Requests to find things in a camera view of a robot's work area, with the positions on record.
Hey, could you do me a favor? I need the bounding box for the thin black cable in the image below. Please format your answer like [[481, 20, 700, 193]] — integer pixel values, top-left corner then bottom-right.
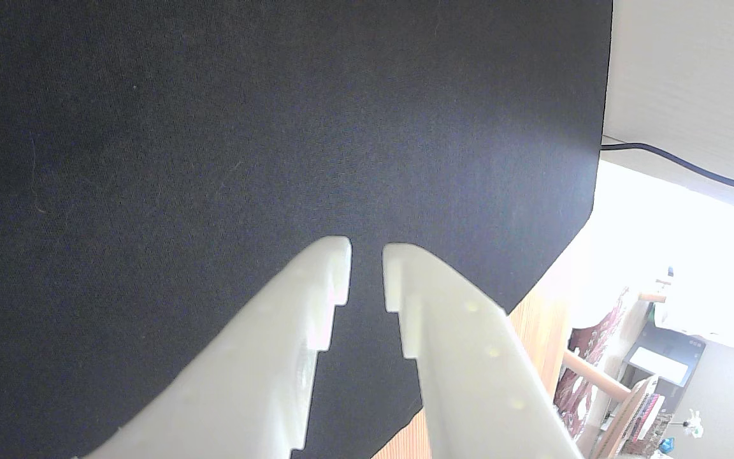
[[600, 143, 734, 202]]

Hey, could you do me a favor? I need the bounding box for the red patterned cloth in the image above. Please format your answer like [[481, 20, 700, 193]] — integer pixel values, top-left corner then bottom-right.
[[554, 287, 630, 441]]

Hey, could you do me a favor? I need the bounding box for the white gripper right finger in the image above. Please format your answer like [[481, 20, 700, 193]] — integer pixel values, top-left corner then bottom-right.
[[382, 242, 587, 459]]

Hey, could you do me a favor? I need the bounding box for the black box device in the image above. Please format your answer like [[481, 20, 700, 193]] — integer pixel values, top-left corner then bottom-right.
[[622, 319, 707, 390]]

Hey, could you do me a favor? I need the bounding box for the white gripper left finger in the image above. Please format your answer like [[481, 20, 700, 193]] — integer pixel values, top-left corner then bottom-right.
[[80, 235, 352, 459]]

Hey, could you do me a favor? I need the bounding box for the wooden rod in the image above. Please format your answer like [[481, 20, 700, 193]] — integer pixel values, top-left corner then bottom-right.
[[561, 347, 633, 397]]

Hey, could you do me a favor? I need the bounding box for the black mouse mat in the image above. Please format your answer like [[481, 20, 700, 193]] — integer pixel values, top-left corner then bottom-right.
[[0, 0, 614, 459]]

